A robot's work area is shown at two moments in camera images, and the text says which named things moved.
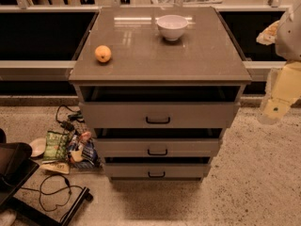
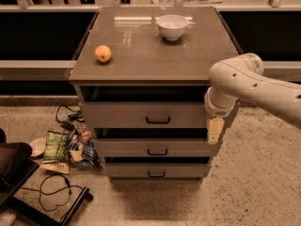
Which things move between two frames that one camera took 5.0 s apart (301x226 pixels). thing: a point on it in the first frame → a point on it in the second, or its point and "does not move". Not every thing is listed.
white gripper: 289,39 → 217,110
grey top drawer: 157,115 does not move
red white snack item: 86,136 does not move
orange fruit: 102,54 does not move
